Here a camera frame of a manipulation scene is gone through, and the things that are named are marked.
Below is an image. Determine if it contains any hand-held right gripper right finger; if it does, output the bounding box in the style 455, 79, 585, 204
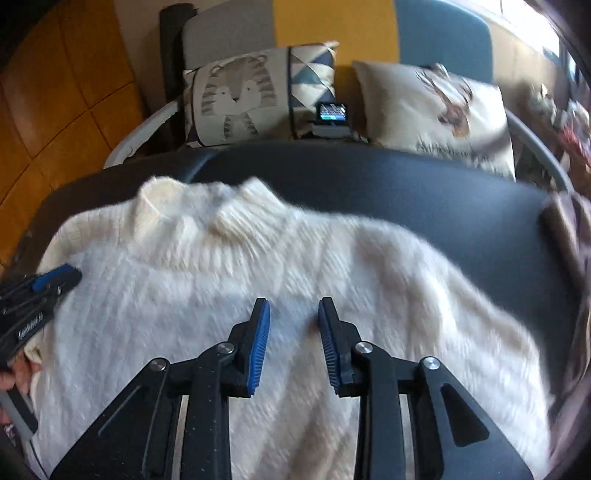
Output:
318, 296, 534, 480

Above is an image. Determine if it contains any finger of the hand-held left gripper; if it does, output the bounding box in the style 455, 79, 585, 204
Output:
31, 263, 77, 292
39, 269, 83, 305

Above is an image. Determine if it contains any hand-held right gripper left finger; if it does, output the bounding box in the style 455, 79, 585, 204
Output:
48, 298, 271, 480

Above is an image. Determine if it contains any white knit sweater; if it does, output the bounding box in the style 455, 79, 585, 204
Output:
23, 175, 555, 480

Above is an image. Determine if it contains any person's left hand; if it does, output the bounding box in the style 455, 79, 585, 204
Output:
0, 355, 35, 393

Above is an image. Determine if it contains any floral patterned clothing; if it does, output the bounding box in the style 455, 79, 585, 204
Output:
0, 415, 19, 453

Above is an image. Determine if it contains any wooden wardrobe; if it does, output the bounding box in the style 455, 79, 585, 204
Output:
0, 0, 148, 273

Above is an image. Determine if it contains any black leather table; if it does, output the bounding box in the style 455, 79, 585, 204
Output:
14, 143, 573, 402

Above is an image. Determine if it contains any small screen device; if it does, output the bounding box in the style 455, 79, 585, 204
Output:
305, 102, 370, 144

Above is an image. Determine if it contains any deer print cushion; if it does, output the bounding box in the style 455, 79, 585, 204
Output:
352, 60, 517, 182

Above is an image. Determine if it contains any tiger print cushion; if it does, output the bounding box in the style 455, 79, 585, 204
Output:
182, 41, 340, 148

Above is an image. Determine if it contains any pink knit sweater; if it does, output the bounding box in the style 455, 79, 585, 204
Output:
540, 189, 591, 462

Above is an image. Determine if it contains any grey yellow blue sofa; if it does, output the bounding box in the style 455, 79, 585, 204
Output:
104, 0, 575, 195

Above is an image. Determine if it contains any wooden side table with clutter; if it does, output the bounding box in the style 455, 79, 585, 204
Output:
526, 83, 591, 139

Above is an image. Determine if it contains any thin black cable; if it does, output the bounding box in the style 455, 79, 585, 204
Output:
27, 436, 49, 478

